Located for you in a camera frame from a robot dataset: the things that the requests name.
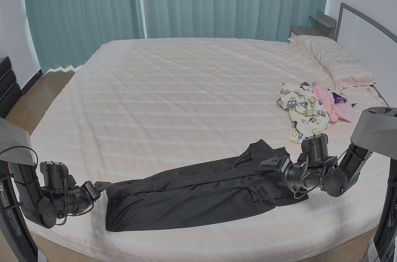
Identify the grey bedside table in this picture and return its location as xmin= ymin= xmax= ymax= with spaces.
xmin=291 ymin=10 xmax=337 ymax=39

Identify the black T-shirt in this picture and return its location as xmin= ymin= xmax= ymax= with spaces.
xmin=105 ymin=139 xmax=309 ymax=233

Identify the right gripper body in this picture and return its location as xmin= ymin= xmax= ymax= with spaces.
xmin=277 ymin=156 xmax=306 ymax=191

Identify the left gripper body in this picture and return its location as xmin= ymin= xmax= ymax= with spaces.
xmin=70 ymin=181 xmax=101 ymax=213

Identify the pink garment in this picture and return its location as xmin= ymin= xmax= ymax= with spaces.
xmin=311 ymin=82 xmax=355 ymax=123

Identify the bed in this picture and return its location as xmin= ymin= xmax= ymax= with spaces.
xmin=23 ymin=2 xmax=397 ymax=261

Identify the pale pink pillow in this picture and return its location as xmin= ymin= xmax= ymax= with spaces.
xmin=287 ymin=35 xmax=376 ymax=91

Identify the white printed pyjama top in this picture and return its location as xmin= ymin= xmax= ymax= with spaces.
xmin=277 ymin=81 xmax=330 ymax=144

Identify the black chest of drawers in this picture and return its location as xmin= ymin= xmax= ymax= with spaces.
xmin=0 ymin=57 xmax=22 ymax=119

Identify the purple garment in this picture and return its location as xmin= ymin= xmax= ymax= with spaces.
xmin=331 ymin=91 xmax=360 ymax=108

